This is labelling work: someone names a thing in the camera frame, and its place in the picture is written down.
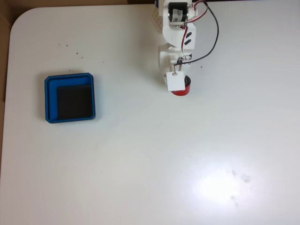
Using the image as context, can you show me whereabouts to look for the red tape roll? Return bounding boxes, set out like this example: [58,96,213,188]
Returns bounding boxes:
[170,75,193,98]

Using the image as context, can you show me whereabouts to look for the blue square box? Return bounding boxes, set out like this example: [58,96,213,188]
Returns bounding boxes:
[44,72,97,124]

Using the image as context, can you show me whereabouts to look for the white perforated plate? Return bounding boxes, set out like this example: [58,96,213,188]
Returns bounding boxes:
[150,7,164,28]

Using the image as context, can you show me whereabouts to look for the black pad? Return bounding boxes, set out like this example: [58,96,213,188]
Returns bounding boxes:
[56,84,93,119]

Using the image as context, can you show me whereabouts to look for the white camera box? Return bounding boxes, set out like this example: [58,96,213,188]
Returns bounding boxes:
[165,71,186,92]

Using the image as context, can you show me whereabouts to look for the red white servo wire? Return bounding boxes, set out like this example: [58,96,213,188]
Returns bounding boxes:
[180,0,210,60]

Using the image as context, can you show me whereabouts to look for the black cable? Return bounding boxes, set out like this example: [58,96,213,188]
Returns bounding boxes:
[173,0,220,74]

